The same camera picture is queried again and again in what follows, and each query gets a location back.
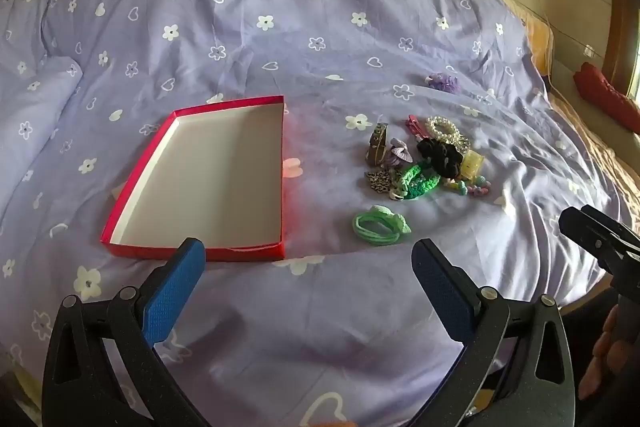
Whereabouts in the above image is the purple floral bed sheet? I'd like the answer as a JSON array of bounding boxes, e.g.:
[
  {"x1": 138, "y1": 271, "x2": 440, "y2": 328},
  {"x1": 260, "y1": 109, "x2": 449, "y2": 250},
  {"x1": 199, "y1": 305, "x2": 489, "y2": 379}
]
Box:
[{"x1": 0, "y1": 0, "x2": 636, "y2": 427}]

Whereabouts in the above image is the yellow hair claw clip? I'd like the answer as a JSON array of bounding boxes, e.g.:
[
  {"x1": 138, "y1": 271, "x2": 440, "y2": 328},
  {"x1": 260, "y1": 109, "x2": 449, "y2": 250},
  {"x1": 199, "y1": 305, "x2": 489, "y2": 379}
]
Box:
[{"x1": 460, "y1": 151, "x2": 485, "y2": 180}]

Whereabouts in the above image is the pearl bracelet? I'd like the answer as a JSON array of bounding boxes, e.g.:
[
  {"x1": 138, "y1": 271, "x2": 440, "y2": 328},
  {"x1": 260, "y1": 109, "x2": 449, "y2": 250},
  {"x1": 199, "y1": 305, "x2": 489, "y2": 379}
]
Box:
[{"x1": 425, "y1": 116, "x2": 458, "y2": 140}]

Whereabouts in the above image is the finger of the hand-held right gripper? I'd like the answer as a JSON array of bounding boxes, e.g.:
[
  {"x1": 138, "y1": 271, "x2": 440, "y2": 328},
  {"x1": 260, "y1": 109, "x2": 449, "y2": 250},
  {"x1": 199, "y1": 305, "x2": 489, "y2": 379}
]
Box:
[
  {"x1": 580, "y1": 204, "x2": 640, "y2": 250},
  {"x1": 558, "y1": 208, "x2": 640, "y2": 295}
]

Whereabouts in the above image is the green braided bracelet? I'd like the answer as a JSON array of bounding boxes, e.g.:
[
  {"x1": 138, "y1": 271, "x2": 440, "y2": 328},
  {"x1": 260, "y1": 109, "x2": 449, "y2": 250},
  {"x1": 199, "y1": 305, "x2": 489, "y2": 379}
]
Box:
[{"x1": 395, "y1": 161, "x2": 441, "y2": 201}]

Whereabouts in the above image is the colourful bead bracelet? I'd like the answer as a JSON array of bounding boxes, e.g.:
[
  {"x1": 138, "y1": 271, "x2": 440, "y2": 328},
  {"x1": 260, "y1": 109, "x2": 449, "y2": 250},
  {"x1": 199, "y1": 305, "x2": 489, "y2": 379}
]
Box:
[{"x1": 442, "y1": 176, "x2": 491, "y2": 198}]

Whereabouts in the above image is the light green hair tie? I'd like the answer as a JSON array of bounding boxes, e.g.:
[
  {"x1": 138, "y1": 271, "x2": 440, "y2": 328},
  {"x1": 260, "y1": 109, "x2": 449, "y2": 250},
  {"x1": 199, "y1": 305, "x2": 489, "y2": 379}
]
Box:
[{"x1": 352, "y1": 205, "x2": 412, "y2": 248}]

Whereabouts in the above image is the person's right hand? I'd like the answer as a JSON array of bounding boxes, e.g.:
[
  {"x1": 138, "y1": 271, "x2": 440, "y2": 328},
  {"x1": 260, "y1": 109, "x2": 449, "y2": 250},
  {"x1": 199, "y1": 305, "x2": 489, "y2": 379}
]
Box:
[{"x1": 579, "y1": 307, "x2": 623, "y2": 403}]

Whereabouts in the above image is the folded purple floral quilt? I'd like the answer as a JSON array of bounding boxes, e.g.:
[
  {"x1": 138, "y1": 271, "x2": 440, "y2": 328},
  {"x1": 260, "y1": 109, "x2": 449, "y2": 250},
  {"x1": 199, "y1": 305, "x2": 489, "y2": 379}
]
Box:
[{"x1": 0, "y1": 0, "x2": 85, "y2": 218}]

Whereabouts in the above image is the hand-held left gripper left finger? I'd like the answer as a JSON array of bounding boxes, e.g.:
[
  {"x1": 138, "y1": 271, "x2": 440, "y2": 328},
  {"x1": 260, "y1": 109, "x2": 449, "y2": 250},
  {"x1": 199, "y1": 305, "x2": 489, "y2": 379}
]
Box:
[{"x1": 42, "y1": 237, "x2": 211, "y2": 427}]

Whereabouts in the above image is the purple bow hair clip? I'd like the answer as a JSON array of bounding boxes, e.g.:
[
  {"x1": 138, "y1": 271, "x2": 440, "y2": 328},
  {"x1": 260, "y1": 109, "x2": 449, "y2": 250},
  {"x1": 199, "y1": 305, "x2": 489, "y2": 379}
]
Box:
[{"x1": 382, "y1": 137, "x2": 412, "y2": 166}]

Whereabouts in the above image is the red cardboard box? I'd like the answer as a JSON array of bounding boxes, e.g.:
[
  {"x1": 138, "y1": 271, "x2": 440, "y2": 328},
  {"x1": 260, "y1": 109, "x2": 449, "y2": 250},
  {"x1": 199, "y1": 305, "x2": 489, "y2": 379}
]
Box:
[{"x1": 100, "y1": 95, "x2": 287, "y2": 263}]

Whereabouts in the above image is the black scrunchie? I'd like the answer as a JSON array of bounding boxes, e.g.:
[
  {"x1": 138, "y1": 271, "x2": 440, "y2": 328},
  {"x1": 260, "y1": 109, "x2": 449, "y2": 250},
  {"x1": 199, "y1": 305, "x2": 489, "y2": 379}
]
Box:
[{"x1": 417, "y1": 138, "x2": 463, "y2": 180}]

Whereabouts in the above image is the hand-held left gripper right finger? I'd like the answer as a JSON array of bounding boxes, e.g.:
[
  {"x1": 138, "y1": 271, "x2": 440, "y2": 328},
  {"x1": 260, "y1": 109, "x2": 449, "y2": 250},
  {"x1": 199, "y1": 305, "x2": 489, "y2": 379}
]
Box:
[{"x1": 407, "y1": 238, "x2": 576, "y2": 427}]

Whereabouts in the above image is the sparkly rhinestone hair piece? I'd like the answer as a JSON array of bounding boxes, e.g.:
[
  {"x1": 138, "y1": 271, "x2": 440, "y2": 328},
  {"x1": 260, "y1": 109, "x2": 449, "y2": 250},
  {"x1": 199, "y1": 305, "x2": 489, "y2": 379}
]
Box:
[{"x1": 366, "y1": 170, "x2": 401, "y2": 196}]

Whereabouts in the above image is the purple flower hair tie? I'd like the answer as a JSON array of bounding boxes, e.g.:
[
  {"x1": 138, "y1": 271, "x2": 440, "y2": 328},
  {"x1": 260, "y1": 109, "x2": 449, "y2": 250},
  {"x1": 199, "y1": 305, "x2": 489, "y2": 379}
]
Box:
[{"x1": 424, "y1": 72, "x2": 460, "y2": 95}]

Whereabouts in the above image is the orange mattress cover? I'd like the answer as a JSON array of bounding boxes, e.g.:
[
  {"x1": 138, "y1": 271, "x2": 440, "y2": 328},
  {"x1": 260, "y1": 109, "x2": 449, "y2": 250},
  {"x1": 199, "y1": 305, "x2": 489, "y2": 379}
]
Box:
[{"x1": 500, "y1": 0, "x2": 640, "y2": 228}]

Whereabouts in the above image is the red cloth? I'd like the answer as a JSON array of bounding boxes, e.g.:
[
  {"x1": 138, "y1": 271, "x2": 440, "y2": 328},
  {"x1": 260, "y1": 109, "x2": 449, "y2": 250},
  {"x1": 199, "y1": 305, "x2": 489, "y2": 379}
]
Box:
[{"x1": 572, "y1": 62, "x2": 640, "y2": 135}]

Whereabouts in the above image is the olive studded bracelet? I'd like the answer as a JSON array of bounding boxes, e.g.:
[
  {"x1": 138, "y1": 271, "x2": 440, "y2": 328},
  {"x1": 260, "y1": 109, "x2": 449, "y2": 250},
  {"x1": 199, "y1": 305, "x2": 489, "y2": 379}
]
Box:
[{"x1": 368, "y1": 123, "x2": 390, "y2": 166}]

